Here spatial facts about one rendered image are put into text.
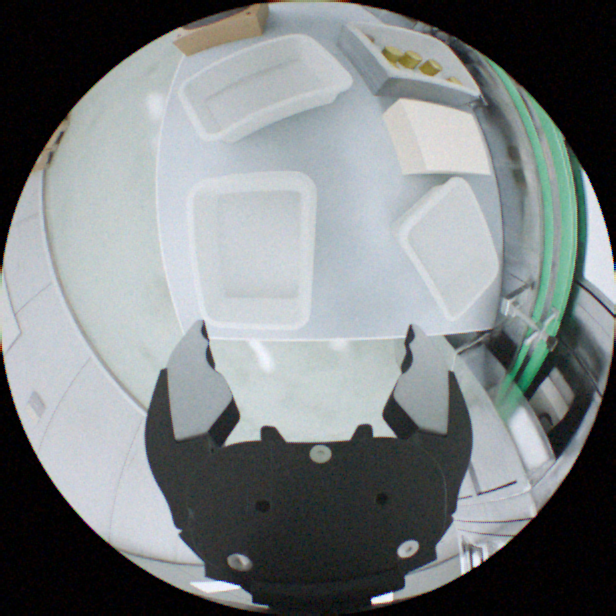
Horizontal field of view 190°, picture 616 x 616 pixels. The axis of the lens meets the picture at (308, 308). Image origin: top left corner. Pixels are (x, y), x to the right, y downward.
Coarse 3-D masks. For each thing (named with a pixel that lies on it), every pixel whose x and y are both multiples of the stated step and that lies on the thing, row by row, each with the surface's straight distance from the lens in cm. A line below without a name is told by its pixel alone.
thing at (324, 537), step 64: (256, 448) 6; (320, 448) 6; (384, 448) 6; (192, 512) 6; (256, 512) 6; (320, 512) 6; (384, 512) 6; (256, 576) 6; (320, 576) 6; (384, 576) 6
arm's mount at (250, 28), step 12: (252, 12) 53; (264, 12) 62; (216, 24) 53; (228, 24) 53; (240, 24) 53; (252, 24) 53; (264, 24) 60; (180, 36) 57; (192, 36) 56; (204, 36) 56; (216, 36) 56; (228, 36) 56; (240, 36) 56; (252, 36) 56; (180, 48) 59; (192, 48) 59; (204, 48) 59
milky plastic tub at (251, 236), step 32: (192, 192) 29; (224, 192) 33; (256, 192) 33; (288, 192) 32; (192, 224) 29; (224, 224) 34; (256, 224) 33; (288, 224) 32; (192, 256) 30; (224, 256) 35; (256, 256) 34; (288, 256) 33; (224, 288) 37; (256, 288) 36; (288, 288) 35; (224, 320) 32; (256, 320) 31; (288, 320) 31
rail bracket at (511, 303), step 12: (516, 288) 59; (528, 288) 56; (504, 300) 49; (516, 300) 52; (504, 312) 50; (516, 312) 49; (552, 312) 54; (528, 324) 48; (540, 324) 47; (528, 336) 44; (540, 336) 46; (552, 336) 46; (552, 348) 45
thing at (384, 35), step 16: (352, 32) 43; (368, 32) 49; (384, 32) 50; (400, 32) 51; (416, 32) 54; (368, 48) 39; (400, 48) 55; (416, 48) 57; (432, 48) 58; (448, 48) 57; (384, 64) 36; (400, 64) 49; (448, 64) 55; (432, 80) 40; (464, 80) 52
